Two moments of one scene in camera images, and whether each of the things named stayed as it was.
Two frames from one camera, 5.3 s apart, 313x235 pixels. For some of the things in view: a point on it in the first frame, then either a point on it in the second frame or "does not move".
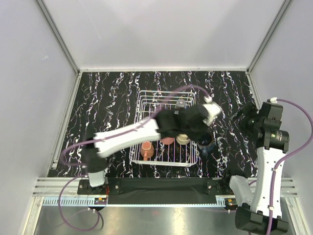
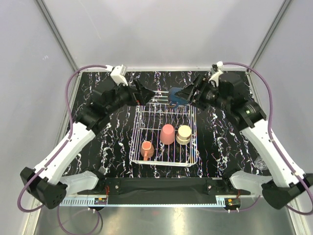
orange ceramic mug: x=146 y=150 does not move
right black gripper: x=248 y=108 → x=202 y=84
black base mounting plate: x=159 y=191 does not move
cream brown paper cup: x=182 y=139 does not move
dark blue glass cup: x=205 y=142 → x=174 y=101
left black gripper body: x=193 y=132 → x=124 y=95
